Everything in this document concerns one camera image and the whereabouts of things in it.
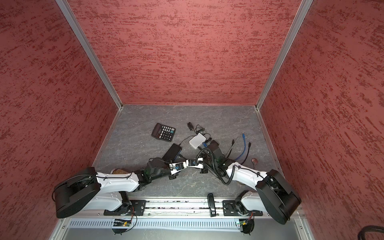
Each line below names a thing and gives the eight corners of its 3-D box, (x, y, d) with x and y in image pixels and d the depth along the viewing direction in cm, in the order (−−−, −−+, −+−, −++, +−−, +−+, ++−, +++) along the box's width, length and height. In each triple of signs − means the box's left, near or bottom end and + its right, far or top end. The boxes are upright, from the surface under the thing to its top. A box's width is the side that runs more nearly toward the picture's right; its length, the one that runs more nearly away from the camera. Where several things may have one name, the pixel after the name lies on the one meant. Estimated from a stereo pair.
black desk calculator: (150, 136, 104) (149, 133, 102) (158, 125, 111) (157, 122, 108) (169, 143, 101) (169, 140, 98) (176, 131, 107) (176, 128, 105)
